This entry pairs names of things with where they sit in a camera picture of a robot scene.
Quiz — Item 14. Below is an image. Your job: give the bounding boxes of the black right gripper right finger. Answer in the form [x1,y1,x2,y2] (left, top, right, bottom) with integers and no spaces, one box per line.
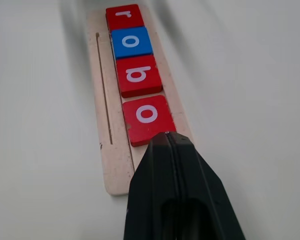
[167,131,246,240]

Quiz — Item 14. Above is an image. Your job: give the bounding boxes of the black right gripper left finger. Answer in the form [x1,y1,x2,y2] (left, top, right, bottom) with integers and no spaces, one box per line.
[123,131,185,240]

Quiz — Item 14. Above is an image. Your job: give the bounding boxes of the red letter tile o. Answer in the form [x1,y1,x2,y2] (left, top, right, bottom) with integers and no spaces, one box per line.
[121,94,177,148]

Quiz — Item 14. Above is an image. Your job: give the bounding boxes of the red letter tile b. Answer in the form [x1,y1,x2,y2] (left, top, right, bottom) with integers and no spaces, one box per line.
[115,54,164,99]

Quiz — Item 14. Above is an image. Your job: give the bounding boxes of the wooden letter tray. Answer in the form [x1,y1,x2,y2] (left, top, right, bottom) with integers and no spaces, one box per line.
[85,4,195,197]

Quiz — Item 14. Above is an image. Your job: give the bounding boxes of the blue letter tile o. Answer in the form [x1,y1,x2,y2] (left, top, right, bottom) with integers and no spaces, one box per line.
[110,26,154,61]

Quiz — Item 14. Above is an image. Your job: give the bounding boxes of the red letter tile r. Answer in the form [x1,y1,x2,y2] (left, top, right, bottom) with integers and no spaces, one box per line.
[105,3,145,33]

